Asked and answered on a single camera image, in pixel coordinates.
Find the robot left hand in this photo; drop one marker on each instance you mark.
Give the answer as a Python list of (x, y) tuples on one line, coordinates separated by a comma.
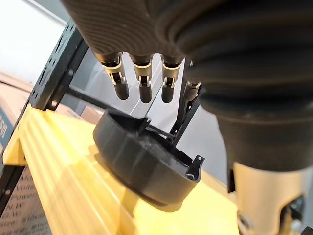
[(220, 49)]

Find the black plastic housing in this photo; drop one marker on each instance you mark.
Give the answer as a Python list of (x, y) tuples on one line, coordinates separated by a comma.
[(144, 156)]

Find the dark metal shelf upright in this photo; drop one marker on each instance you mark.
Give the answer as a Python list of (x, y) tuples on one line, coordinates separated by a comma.
[(57, 71), (185, 112)]

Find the dark metal shelf crossbar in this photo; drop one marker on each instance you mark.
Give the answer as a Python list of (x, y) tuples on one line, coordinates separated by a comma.
[(107, 107)]

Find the yellow shelf board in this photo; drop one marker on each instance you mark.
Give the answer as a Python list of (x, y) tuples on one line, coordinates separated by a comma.
[(85, 176)]

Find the printed cardboard box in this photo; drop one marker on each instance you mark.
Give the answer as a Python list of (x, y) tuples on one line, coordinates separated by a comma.
[(14, 171)]

